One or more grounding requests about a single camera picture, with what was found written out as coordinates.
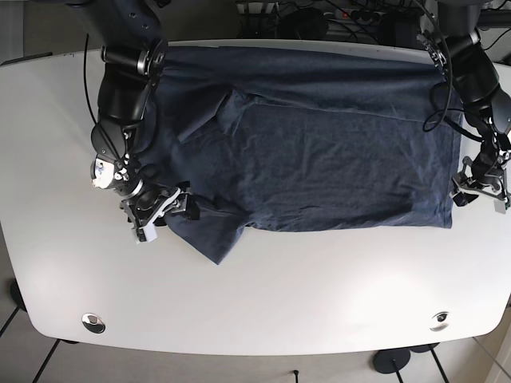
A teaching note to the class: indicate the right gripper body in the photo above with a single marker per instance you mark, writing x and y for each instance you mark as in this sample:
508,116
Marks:
150,203

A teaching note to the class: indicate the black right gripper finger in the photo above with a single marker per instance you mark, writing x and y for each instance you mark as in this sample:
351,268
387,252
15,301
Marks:
191,209

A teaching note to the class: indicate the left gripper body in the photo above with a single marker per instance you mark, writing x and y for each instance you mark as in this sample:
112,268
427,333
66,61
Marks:
478,179

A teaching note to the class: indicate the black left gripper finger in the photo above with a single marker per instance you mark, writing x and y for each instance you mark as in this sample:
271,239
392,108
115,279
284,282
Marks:
462,199

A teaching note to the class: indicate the dark blue grey T-shirt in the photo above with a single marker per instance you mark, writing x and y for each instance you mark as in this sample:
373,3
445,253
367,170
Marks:
295,141

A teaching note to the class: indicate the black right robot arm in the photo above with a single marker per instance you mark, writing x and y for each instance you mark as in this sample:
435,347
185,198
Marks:
133,51

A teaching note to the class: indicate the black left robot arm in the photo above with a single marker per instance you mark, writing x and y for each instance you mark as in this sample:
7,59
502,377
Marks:
454,45

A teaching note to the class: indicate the right silver table grommet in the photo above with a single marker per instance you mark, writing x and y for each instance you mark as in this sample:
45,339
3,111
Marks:
439,321

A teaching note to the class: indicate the silver table grommet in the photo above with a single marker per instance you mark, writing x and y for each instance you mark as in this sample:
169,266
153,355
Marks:
93,323
439,321

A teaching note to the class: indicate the left silver table grommet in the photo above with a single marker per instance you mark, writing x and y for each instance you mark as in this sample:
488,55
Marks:
93,323

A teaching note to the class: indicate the black round stand base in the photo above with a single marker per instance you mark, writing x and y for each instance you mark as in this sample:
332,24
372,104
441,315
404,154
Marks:
388,361

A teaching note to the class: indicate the black power adapter box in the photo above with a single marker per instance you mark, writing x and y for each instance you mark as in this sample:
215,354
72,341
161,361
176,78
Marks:
303,24

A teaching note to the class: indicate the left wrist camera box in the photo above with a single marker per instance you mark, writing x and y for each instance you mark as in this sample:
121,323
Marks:
501,206

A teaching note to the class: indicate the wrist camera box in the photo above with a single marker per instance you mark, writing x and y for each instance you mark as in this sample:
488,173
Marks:
144,234
501,206

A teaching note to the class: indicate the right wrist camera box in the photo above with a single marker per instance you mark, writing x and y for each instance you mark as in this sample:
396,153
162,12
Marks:
144,234

